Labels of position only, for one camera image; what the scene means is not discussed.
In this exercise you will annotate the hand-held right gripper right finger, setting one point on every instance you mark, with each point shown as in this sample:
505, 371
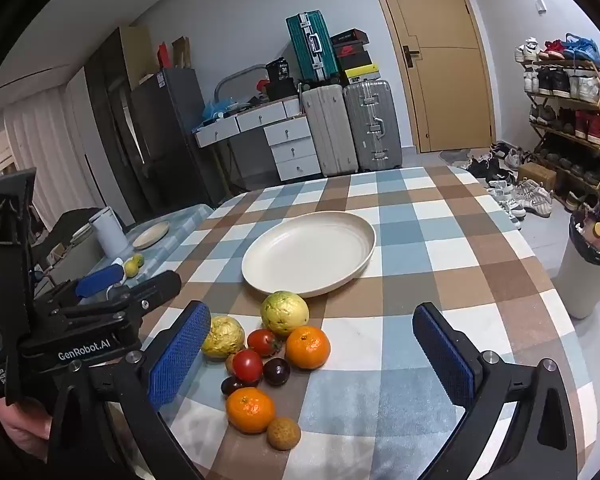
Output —
445, 355

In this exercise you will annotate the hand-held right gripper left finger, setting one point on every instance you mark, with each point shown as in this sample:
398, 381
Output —
180, 355

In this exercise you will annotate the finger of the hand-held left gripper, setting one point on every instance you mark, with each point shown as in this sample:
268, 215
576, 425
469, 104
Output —
145, 297
100, 278

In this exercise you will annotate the bumpy yellow guava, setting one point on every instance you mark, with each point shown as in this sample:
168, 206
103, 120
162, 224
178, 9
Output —
222, 335

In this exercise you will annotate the small brown round fruit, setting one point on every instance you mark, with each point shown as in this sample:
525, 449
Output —
229, 362
283, 434

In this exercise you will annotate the dark purple plum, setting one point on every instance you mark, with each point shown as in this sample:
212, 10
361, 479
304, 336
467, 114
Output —
231, 386
276, 371

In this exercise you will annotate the red tomato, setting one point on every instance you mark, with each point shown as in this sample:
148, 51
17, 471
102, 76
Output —
247, 365
262, 341

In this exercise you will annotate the orange mandarin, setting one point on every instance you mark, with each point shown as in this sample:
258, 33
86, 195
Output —
307, 347
250, 410

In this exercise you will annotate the smooth yellow-green guava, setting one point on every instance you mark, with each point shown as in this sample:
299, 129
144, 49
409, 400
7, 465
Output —
282, 312

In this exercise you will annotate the cream round plate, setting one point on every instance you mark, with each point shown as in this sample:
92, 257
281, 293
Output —
305, 255

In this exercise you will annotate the person's left hand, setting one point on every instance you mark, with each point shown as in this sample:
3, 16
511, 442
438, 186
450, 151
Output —
25, 425

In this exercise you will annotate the yellow lemon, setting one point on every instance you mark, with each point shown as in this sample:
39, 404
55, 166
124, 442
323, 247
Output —
130, 267

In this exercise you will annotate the green lemon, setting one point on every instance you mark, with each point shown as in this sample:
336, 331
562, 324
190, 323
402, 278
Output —
138, 259

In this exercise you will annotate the white canister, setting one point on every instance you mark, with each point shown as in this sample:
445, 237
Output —
107, 232

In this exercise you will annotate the small tan plate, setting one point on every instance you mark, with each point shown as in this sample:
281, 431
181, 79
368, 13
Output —
151, 235

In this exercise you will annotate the pale blue plaid cloth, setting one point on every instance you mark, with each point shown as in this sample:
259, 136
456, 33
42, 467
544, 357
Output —
180, 225

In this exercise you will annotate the white curtain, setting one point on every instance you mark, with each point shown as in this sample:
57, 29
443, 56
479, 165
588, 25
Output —
40, 130

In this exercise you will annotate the white trash bin black liner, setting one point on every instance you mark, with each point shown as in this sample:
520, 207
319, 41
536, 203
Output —
582, 285

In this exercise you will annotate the dark grey fridge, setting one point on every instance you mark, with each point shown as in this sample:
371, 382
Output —
170, 125

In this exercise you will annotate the pile of loose sneakers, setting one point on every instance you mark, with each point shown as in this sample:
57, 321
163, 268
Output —
520, 195

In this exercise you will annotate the blue plastic bag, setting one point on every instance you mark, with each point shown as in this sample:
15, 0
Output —
215, 110

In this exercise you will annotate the brown cardboard box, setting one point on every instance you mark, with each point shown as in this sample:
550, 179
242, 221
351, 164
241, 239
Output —
536, 176

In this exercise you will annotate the white desk with drawers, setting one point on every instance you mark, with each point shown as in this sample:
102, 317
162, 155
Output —
290, 135

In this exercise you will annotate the flat brown cardboard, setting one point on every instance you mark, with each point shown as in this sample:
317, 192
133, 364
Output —
181, 52

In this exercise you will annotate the silver suitcase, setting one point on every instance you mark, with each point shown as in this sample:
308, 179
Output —
372, 125

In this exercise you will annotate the red cap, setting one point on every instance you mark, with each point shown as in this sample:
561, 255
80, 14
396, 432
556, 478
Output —
263, 85

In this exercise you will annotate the black bag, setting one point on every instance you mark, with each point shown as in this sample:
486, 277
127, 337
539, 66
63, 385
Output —
282, 91

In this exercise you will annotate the beige suitcase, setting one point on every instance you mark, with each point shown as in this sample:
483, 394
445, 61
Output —
330, 130

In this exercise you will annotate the black carton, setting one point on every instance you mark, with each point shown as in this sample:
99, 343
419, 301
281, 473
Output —
278, 70

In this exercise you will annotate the tan wooden door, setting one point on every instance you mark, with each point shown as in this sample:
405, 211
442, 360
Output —
440, 90

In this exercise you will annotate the gold metal shoe rack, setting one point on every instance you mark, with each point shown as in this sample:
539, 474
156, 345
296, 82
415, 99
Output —
570, 102

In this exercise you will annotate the yellow and black shoe box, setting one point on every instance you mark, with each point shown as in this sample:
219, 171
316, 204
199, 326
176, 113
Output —
360, 75

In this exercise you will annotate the rows of stored shoes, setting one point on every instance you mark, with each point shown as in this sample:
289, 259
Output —
560, 80

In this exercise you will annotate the teal suitcase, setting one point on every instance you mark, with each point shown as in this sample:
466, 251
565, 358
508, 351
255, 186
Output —
312, 47

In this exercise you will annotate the black shoe box red logo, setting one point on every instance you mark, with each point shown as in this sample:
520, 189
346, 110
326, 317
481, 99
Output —
350, 50

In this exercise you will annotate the grey metal tube frame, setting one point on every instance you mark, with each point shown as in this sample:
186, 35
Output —
230, 77

